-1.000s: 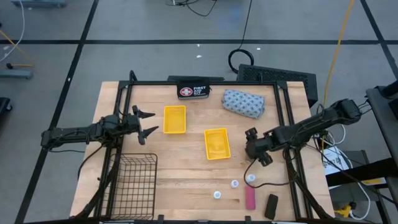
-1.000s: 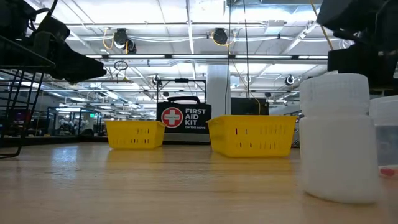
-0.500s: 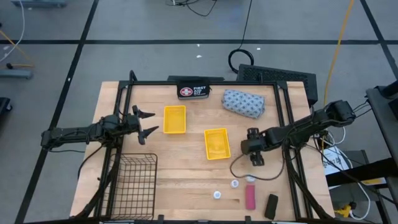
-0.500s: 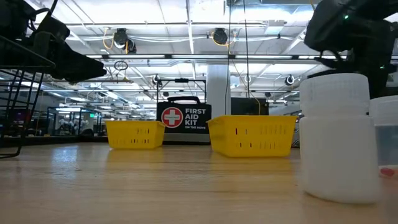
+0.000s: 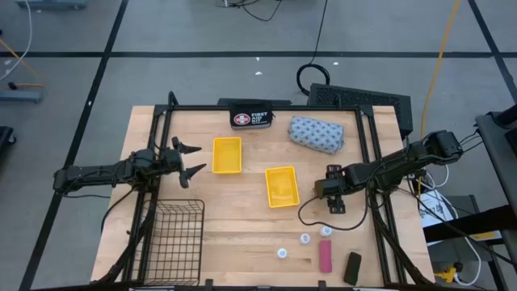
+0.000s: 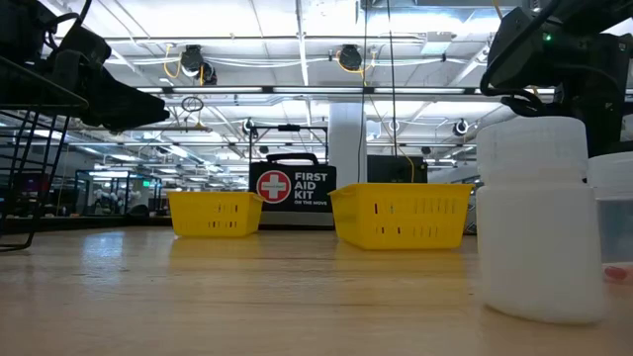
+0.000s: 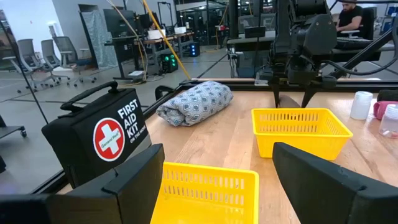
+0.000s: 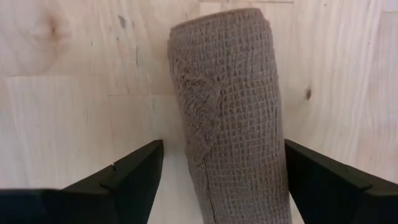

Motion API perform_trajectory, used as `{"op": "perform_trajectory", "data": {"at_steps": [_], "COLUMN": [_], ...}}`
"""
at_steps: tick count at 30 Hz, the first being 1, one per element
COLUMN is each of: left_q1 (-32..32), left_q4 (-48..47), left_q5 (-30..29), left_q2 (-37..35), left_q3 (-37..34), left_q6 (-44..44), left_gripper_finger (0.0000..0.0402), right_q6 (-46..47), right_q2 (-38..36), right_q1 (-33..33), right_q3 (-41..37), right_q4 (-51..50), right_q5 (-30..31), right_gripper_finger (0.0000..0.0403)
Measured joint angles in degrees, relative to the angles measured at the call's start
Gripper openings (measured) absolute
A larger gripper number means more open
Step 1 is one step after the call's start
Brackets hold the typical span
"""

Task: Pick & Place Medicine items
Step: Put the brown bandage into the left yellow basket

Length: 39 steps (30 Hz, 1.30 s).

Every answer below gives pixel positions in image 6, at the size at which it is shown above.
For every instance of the yellow plastic basket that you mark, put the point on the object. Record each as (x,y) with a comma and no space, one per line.
(215,212)
(400,217)

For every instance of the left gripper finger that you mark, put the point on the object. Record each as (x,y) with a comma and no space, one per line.
(128,106)

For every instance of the background black metal frame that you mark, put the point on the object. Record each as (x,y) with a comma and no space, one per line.
(289,127)

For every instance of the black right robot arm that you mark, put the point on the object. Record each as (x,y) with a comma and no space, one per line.
(598,123)

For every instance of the white building pillar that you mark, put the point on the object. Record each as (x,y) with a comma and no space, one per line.
(346,143)

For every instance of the white bottle cap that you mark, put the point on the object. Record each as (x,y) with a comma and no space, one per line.
(539,232)
(613,198)

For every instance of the black first aid kit bag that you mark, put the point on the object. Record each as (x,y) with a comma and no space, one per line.
(297,190)

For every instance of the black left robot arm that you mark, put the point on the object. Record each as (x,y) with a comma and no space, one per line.
(20,29)

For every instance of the pink oblong case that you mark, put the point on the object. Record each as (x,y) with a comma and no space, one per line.
(617,273)

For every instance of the background robot workcell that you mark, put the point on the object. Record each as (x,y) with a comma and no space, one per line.
(118,195)

